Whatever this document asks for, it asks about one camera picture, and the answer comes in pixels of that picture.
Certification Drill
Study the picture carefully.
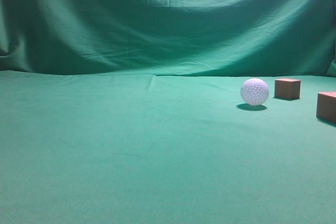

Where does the white dimpled ball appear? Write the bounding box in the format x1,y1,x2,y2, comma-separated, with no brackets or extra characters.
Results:
240,78,269,106

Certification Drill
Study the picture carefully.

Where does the green cloth backdrop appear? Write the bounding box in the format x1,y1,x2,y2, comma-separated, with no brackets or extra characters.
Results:
1,0,335,223

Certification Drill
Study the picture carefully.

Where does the brown cube block at edge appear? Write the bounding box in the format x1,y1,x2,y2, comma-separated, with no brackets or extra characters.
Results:
316,91,335,124

